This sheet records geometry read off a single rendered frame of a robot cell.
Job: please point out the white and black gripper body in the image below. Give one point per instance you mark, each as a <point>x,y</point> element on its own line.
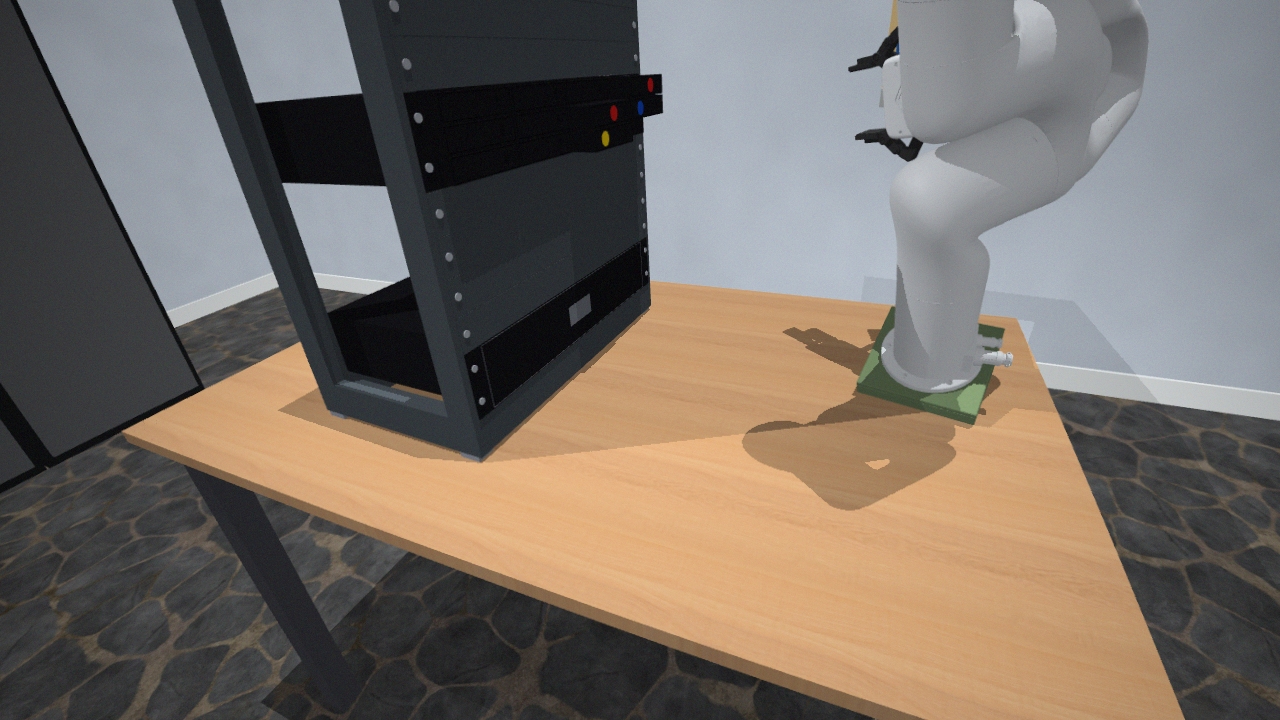
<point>892,97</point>

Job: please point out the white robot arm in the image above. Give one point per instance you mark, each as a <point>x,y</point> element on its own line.
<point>967,66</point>

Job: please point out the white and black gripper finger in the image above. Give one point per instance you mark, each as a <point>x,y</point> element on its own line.
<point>896,146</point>
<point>886,50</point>

